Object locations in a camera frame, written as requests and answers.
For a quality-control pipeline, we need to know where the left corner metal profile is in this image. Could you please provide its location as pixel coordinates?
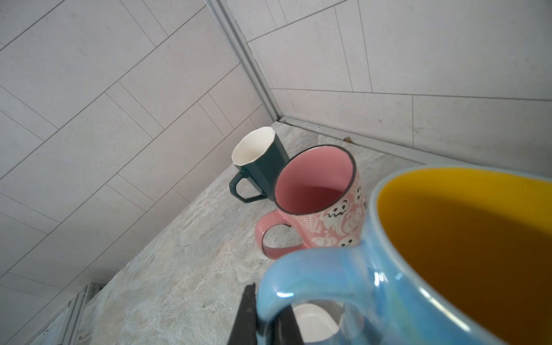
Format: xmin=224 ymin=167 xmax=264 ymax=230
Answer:
xmin=205 ymin=0 xmax=283 ymax=122

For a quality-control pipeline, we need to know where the blue patterned mug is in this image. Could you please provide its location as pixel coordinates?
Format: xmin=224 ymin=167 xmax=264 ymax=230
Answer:
xmin=257 ymin=167 xmax=551 ymax=344

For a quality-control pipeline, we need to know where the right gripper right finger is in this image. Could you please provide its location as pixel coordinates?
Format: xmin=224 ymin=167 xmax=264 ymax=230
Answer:
xmin=273 ymin=306 xmax=304 ymax=345

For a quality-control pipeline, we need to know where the dark green mug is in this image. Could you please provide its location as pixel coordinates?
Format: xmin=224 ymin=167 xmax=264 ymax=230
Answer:
xmin=229 ymin=126 xmax=290 ymax=204

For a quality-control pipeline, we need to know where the pink patterned mug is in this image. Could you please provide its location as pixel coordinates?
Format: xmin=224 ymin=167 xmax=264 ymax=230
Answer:
xmin=255 ymin=145 xmax=367 ymax=260

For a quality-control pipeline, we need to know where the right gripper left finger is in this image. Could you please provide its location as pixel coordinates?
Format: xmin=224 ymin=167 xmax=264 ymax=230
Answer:
xmin=227 ymin=283 xmax=257 ymax=345

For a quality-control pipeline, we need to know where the aluminium mounting rail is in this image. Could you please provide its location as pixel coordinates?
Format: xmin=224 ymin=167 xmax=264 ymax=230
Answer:
xmin=27 ymin=283 xmax=106 ymax=345

